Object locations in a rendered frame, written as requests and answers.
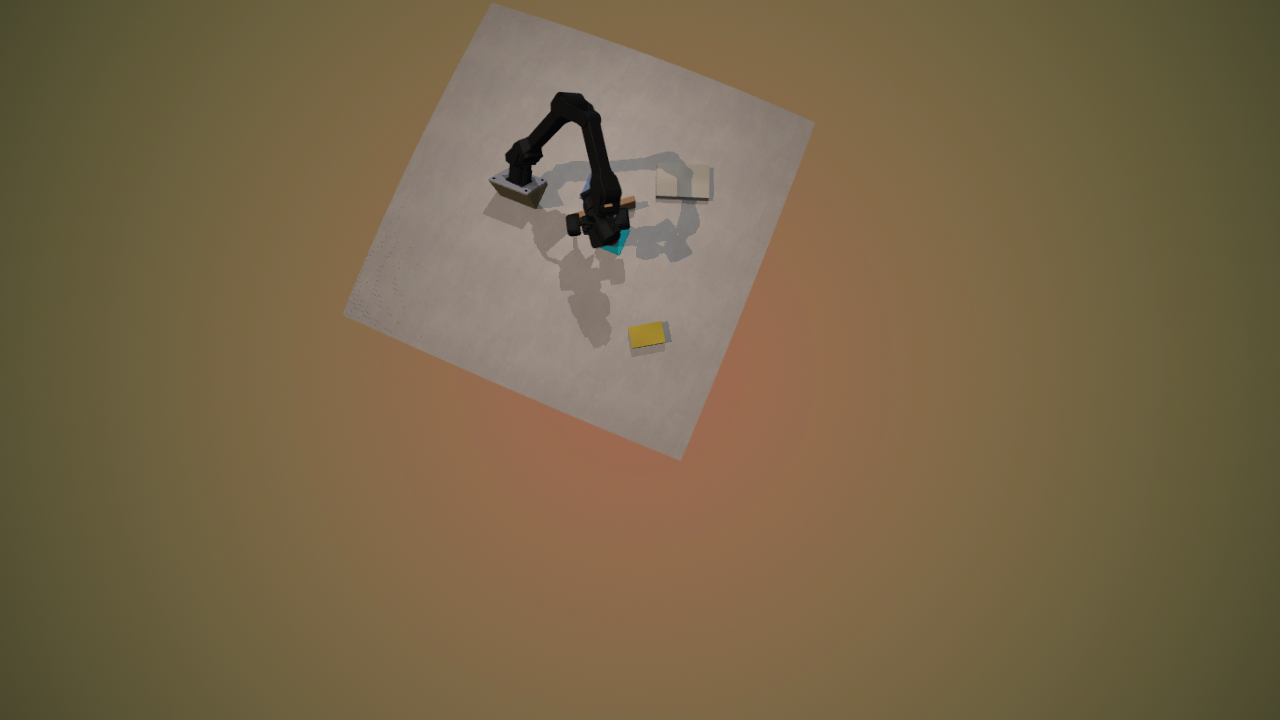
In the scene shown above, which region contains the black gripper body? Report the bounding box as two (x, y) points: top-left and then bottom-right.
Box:
(566, 208), (630, 237)

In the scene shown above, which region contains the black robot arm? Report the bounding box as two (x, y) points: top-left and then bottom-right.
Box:
(506, 92), (621, 249)

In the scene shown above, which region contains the brown wooden plank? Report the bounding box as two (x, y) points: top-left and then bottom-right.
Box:
(572, 196), (636, 222)

